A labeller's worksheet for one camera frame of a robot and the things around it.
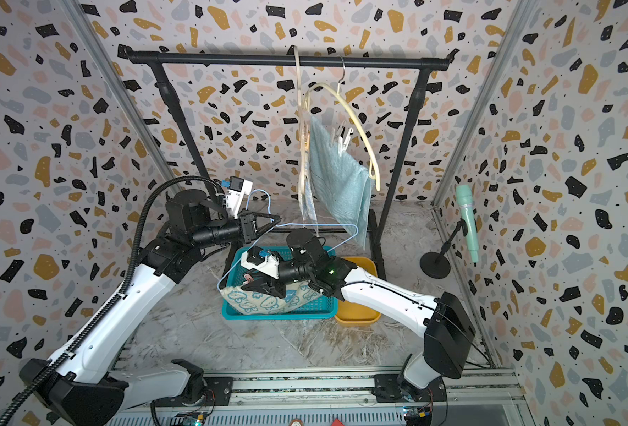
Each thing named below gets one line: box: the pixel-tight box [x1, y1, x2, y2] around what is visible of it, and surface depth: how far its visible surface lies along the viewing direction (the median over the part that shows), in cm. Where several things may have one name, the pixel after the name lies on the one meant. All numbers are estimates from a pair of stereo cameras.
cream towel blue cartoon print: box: [219, 281, 322, 316], surface depth 73 cm
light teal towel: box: [307, 116, 374, 250], surface depth 73 cm
